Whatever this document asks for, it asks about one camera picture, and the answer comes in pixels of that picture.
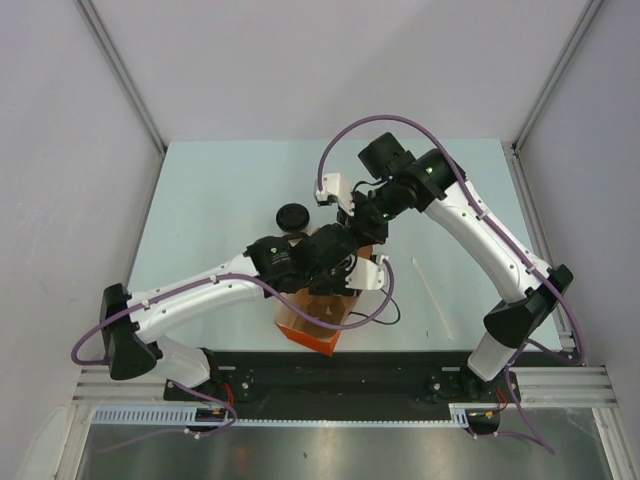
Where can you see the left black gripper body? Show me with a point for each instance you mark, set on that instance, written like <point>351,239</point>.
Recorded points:
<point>325,281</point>

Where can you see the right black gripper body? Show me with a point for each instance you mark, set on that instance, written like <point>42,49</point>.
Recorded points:
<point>373,213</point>

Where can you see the orange paper bag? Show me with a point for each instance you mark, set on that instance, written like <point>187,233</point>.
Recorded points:
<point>316,321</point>

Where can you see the brown pulp cup carrier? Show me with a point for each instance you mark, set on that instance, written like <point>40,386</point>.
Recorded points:
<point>332,310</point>

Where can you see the brown paper coffee cup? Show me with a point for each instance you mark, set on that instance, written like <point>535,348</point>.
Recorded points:
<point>295,232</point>

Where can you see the black plastic cup lid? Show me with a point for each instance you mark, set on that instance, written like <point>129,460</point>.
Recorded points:
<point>292,217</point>

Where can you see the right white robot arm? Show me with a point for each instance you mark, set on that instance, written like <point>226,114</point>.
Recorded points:
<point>434,184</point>

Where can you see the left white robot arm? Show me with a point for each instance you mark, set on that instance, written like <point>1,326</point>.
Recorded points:
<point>135,326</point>

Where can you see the white wrapped straw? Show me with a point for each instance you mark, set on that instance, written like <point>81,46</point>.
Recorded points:
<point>433,299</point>

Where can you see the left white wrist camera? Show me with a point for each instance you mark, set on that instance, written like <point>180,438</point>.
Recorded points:
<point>368,274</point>

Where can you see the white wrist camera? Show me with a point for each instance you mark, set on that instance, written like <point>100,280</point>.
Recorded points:
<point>368,274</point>
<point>335,189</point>

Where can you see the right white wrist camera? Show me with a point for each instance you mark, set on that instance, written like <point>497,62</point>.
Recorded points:
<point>335,189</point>

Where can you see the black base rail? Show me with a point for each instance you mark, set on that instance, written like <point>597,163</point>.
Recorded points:
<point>348,386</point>

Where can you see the right aluminium frame post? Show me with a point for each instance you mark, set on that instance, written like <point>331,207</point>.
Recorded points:
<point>560,67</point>

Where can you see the aluminium frame post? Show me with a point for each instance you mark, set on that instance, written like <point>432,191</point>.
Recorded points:
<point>107,46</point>
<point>560,67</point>

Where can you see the white slotted cable duct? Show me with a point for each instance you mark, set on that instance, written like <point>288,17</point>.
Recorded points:
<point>205,417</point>

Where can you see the left aluminium frame post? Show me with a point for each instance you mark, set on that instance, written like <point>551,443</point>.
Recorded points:
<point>107,46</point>

